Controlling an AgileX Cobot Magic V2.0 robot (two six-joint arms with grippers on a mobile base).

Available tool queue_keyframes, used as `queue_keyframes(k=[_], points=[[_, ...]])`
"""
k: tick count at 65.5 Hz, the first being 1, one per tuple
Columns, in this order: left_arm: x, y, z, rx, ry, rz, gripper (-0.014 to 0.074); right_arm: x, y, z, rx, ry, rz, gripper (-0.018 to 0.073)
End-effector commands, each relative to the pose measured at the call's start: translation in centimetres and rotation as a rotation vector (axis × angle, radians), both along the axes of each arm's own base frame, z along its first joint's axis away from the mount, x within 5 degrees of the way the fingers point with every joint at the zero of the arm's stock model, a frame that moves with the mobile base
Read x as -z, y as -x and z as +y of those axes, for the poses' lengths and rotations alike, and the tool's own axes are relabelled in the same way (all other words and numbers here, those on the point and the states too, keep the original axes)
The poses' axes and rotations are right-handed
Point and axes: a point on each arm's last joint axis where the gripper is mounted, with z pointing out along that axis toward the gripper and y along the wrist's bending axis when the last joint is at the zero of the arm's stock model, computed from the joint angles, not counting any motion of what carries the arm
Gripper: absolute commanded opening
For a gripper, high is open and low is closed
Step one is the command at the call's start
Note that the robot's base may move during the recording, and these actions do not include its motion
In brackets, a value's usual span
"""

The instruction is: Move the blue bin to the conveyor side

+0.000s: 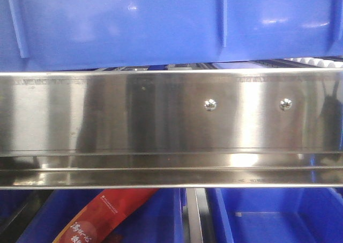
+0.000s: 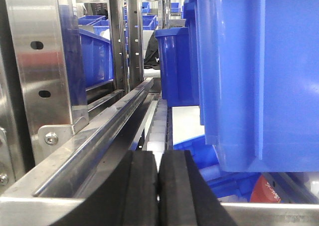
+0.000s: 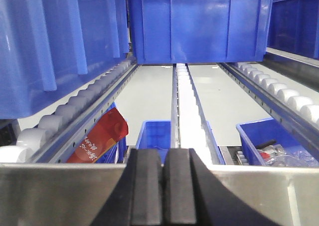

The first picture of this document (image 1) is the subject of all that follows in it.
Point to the large blue plastic bin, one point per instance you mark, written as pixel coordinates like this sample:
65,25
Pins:
54,35

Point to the lower left blue bin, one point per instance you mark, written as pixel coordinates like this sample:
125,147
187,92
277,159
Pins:
158,220

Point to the lower right blue bin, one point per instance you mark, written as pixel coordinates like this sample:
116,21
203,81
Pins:
276,214

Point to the left silver screw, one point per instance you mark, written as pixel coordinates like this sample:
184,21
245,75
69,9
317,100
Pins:
210,105

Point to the silver screw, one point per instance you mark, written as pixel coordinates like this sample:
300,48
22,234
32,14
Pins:
285,104
210,105

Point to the right silver screw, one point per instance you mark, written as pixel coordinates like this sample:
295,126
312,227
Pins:
285,104

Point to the red snack package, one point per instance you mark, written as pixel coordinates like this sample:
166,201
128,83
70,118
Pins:
103,214

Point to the white roller track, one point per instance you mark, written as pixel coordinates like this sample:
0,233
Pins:
321,62

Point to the stainless steel shelf rail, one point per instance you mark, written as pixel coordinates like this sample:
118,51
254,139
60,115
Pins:
132,129

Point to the metal divider post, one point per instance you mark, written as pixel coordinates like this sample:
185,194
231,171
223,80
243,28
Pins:
199,216

